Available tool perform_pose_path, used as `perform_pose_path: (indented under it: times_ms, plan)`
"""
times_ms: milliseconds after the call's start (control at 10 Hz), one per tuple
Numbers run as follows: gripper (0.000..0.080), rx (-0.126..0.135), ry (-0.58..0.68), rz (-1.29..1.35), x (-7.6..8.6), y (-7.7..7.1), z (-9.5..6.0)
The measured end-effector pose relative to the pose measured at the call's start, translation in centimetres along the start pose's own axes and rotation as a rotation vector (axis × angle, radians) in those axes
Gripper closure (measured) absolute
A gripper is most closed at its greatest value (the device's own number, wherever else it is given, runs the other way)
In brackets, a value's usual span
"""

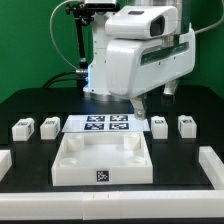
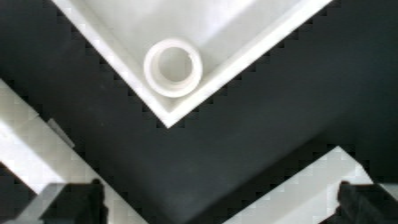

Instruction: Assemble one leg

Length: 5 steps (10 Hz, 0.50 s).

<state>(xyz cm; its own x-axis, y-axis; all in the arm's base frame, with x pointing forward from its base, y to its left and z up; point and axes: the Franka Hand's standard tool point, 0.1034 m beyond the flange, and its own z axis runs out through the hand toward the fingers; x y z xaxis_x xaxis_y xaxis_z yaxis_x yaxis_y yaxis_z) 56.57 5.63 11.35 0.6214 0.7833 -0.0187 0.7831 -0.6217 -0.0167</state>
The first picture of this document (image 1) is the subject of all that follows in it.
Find white U-shaped obstacle fence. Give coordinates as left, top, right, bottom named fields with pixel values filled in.
left=0, top=146, right=224, bottom=221

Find white square table top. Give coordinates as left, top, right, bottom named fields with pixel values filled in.
left=51, top=132, right=153, bottom=186

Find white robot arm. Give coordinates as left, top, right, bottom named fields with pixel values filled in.
left=83, top=0, right=195, bottom=120

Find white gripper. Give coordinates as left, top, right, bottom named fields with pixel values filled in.
left=105, top=6, right=195, bottom=120

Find grey cable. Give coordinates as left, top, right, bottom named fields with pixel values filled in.
left=49, top=0, right=81, bottom=71

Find black cables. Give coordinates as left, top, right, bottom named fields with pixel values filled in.
left=41, top=69, right=88, bottom=90

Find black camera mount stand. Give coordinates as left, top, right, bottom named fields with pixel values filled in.
left=66, top=0, right=120, bottom=88

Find white marker sheet with tags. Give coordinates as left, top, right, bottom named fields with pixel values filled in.
left=62, top=114, right=150, bottom=133

